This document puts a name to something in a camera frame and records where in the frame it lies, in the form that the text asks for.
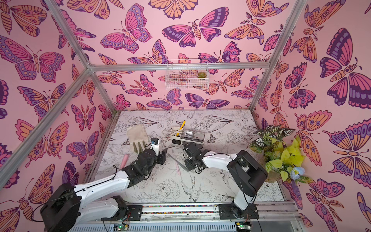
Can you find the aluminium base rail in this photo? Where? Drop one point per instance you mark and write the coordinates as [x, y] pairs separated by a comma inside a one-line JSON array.
[[201, 217]]

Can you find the beige green-fingered glove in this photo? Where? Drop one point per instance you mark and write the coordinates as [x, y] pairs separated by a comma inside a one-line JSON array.
[[137, 138]]

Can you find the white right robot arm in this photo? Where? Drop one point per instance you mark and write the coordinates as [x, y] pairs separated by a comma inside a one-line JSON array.
[[246, 172]]

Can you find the pink cylinder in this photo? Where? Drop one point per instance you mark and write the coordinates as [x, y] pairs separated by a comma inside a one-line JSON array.
[[124, 161]]

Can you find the cream toothbrush holder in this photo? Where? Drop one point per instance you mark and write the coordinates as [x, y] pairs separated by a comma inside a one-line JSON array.
[[184, 136]]

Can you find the yellow toothbrush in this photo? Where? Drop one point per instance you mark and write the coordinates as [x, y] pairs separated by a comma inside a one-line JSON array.
[[182, 126]]

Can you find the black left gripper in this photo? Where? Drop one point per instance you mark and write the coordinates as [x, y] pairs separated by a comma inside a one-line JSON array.
[[162, 157]]

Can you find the artificial leafy potted plant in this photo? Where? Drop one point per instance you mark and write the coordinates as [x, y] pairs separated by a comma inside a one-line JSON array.
[[284, 159]]

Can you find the grey toothbrush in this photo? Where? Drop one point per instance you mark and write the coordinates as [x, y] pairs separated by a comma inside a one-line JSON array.
[[179, 163]]

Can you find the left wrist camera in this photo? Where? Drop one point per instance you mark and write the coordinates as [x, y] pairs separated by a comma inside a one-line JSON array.
[[155, 145]]

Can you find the small succulent plant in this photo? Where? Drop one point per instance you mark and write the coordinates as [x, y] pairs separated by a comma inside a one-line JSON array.
[[201, 75]]

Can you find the white wire basket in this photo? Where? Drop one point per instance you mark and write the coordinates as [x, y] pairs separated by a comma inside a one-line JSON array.
[[182, 74]]

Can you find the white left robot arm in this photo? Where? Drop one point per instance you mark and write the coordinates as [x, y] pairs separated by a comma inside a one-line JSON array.
[[70, 205]]

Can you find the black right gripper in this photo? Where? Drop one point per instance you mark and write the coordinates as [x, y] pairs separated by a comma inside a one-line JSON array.
[[188, 151]]

